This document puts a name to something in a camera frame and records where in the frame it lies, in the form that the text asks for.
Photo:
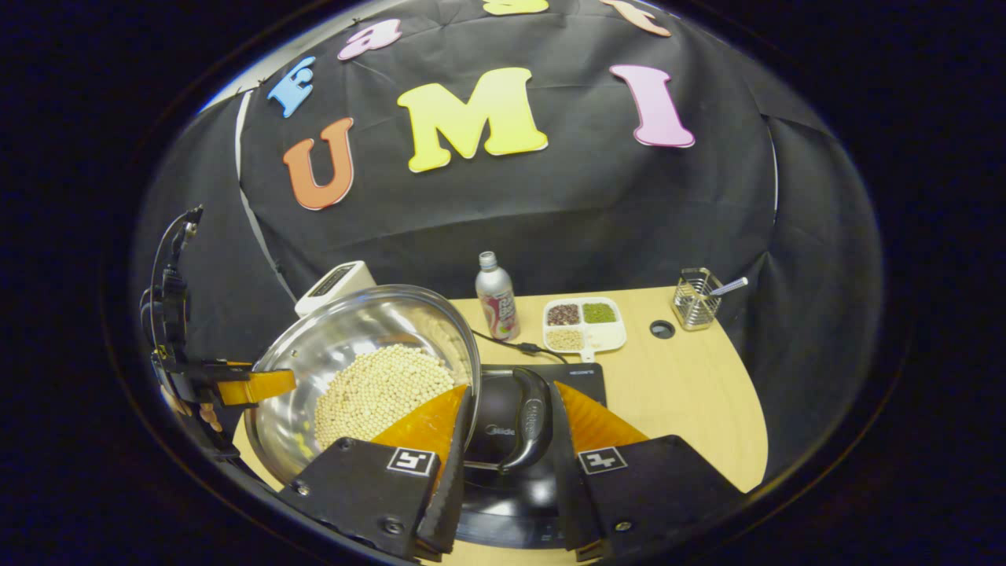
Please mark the green mung beans heap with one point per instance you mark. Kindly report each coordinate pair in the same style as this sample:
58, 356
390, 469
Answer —
599, 313

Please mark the pile of soybeans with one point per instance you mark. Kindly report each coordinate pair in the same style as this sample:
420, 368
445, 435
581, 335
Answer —
377, 393

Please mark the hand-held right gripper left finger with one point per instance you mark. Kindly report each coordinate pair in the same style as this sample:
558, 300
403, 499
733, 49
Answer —
456, 487

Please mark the stainless steel pot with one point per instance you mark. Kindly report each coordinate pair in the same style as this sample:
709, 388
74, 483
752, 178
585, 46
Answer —
354, 322

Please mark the printed aluminium bottle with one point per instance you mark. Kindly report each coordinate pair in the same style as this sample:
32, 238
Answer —
497, 303

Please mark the small soybeans heap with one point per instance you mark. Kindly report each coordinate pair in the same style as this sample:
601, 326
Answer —
565, 339

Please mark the black induction cooktop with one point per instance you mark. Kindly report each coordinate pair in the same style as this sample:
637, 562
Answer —
511, 511

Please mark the white toaster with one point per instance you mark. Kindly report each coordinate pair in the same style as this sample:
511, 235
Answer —
334, 287

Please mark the white divided dish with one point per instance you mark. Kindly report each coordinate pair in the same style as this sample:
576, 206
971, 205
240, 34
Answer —
605, 338

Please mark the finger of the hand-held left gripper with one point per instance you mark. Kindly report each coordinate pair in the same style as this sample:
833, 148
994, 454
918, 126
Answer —
259, 385

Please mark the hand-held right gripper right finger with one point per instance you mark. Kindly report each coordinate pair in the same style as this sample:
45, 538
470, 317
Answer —
564, 472

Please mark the red beans heap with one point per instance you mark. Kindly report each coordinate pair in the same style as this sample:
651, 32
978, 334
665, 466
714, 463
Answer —
563, 314

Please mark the black desk grommet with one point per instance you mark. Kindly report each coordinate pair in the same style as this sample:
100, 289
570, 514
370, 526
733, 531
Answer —
662, 329

